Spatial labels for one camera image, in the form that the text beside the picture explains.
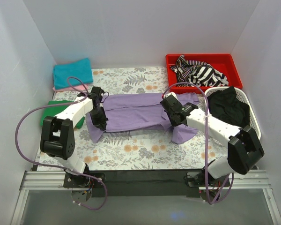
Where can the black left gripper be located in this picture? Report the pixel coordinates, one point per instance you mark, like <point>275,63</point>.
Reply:
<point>99,117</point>

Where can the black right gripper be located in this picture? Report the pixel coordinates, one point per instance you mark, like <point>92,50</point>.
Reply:
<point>169,106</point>

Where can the lilac purple t shirt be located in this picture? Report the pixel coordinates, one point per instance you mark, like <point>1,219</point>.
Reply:
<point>130,112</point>

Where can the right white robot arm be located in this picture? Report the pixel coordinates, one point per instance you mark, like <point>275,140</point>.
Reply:
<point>243,145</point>

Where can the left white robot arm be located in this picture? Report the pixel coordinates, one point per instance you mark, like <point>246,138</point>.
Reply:
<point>57,137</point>

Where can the pink folded t shirt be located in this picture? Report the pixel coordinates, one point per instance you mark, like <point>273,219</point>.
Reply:
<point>76,88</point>

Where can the floral patterned table cloth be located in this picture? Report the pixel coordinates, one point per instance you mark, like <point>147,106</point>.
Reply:
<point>144,149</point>

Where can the black white striped shirt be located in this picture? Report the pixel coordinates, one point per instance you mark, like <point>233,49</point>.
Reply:
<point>199,73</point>

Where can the green folded t shirt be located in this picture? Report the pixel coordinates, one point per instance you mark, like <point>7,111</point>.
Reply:
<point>52,111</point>

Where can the black garment in basket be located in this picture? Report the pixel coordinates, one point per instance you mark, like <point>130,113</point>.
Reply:
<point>224,105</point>

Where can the teal folded t shirt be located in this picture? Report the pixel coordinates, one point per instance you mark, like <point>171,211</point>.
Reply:
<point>80,69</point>

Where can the red plastic bin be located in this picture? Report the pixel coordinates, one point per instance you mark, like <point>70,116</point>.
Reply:
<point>222,62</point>

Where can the white perforated laundry basket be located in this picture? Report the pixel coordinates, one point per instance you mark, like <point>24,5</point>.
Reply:
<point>242,97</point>

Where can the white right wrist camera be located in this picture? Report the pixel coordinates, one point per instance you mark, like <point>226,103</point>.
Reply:
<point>170,94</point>

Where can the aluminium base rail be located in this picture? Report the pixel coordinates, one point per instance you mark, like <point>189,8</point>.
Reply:
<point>158,197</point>

